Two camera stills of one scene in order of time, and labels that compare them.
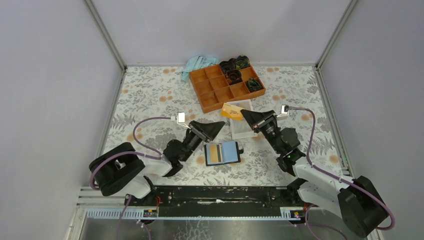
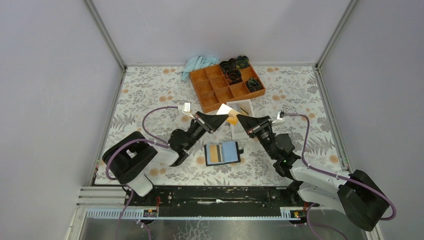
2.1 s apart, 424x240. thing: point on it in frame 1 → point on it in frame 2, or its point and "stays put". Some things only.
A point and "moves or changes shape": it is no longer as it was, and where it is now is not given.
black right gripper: (256, 119) → (253, 125)
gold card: (229, 111) moves or changes shape
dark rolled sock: (233, 76) stays put
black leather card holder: (224, 153) stays put
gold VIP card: (214, 153) stays put
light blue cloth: (197, 62) stays put
